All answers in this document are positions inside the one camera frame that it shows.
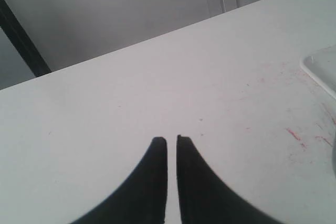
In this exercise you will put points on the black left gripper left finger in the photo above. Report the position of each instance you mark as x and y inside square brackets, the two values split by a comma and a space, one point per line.
[142, 197]

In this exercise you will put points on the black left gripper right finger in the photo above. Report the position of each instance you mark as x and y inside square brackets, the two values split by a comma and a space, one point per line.
[203, 197]

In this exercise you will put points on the black vertical post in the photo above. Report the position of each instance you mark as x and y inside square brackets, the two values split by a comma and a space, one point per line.
[22, 42]

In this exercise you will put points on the white rectangular tray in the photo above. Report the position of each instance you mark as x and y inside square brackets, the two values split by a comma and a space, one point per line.
[320, 67]

